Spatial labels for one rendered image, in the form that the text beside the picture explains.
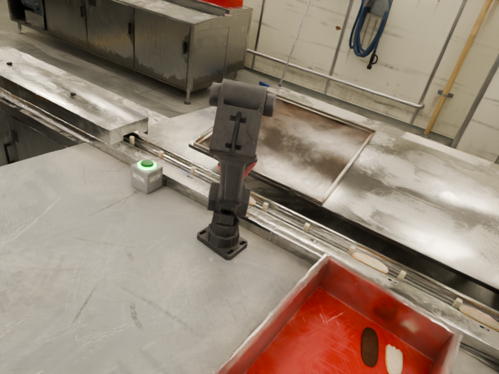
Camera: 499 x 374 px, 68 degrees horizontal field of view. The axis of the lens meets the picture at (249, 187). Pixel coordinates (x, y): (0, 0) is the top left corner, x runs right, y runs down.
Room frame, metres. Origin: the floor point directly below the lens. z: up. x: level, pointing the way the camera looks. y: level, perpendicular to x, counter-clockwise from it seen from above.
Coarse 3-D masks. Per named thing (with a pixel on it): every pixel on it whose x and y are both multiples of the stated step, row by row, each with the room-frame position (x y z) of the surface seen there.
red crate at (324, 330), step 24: (312, 312) 0.59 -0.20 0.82; (336, 312) 0.60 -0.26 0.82; (288, 336) 0.51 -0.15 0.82; (312, 336) 0.52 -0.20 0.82; (336, 336) 0.54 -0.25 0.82; (360, 336) 0.55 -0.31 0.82; (384, 336) 0.56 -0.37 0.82; (264, 360) 0.45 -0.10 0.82; (288, 360) 0.46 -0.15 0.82; (312, 360) 0.47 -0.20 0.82; (336, 360) 0.48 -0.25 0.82; (360, 360) 0.49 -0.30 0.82; (384, 360) 0.50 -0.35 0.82; (408, 360) 0.51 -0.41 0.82; (432, 360) 0.53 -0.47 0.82
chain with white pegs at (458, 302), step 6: (132, 138) 1.16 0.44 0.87; (162, 156) 1.10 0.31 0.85; (192, 168) 1.04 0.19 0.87; (264, 204) 0.92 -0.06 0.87; (264, 210) 0.91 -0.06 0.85; (276, 216) 0.91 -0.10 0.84; (288, 222) 0.89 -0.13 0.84; (300, 228) 0.87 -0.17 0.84; (306, 228) 0.85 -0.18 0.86; (312, 234) 0.85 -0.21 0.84; (324, 240) 0.84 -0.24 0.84; (336, 246) 0.82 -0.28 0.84; (354, 246) 0.80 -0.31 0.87; (348, 252) 0.80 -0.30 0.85; (402, 270) 0.74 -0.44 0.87; (402, 276) 0.73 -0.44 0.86; (456, 300) 0.68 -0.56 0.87; (462, 300) 0.68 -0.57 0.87; (456, 306) 0.67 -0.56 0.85
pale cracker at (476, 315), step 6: (462, 306) 0.67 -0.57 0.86; (468, 306) 0.67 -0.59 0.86; (462, 312) 0.66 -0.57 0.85; (468, 312) 0.65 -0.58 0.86; (474, 312) 0.66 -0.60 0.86; (480, 312) 0.66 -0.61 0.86; (474, 318) 0.64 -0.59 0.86; (480, 318) 0.64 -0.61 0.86; (486, 318) 0.64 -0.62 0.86; (492, 318) 0.65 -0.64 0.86; (486, 324) 0.63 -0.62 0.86; (492, 324) 0.63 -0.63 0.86; (498, 324) 0.63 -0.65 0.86; (498, 330) 0.62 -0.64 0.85
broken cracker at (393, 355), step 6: (390, 348) 0.53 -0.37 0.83; (390, 354) 0.51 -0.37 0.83; (396, 354) 0.51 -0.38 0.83; (402, 354) 0.52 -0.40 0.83; (390, 360) 0.50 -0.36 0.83; (396, 360) 0.50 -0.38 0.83; (402, 360) 0.51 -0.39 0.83; (390, 366) 0.48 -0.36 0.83; (396, 366) 0.49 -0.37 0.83; (402, 366) 0.49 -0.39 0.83; (390, 372) 0.47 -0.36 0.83; (396, 372) 0.47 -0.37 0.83
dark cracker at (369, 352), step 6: (366, 330) 0.56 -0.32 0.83; (372, 330) 0.57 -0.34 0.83; (366, 336) 0.55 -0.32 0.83; (372, 336) 0.55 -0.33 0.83; (366, 342) 0.53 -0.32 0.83; (372, 342) 0.53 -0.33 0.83; (378, 342) 0.54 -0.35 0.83; (366, 348) 0.51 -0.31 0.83; (372, 348) 0.52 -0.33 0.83; (378, 348) 0.52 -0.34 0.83; (366, 354) 0.50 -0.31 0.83; (372, 354) 0.50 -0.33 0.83; (366, 360) 0.49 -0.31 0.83; (372, 360) 0.49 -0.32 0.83; (372, 366) 0.48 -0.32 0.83
